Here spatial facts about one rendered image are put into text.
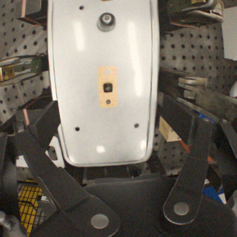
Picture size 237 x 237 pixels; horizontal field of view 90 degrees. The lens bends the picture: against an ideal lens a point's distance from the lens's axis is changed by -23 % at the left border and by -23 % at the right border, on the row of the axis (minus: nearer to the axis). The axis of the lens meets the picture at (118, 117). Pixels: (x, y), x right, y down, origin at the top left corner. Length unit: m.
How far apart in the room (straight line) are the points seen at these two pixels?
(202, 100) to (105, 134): 0.21
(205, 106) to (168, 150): 0.59
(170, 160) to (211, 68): 0.52
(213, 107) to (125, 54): 0.18
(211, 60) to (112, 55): 0.57
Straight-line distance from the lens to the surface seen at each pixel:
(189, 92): 0.28
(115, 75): 0.30
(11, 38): 0.73
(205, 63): 0.76
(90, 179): 0.43
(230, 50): 0.81
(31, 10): 0.36
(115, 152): 0.37
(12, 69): 0.26
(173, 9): 0.34
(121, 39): 0.30
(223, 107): 0.23
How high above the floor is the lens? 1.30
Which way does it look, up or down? 66 degrees down
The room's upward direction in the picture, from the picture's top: 165 degrees clockwise
